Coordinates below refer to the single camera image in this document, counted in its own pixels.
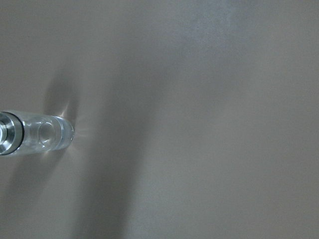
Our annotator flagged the clear glass sauce bottle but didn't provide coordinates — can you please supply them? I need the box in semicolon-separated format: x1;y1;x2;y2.
0;111;74;156

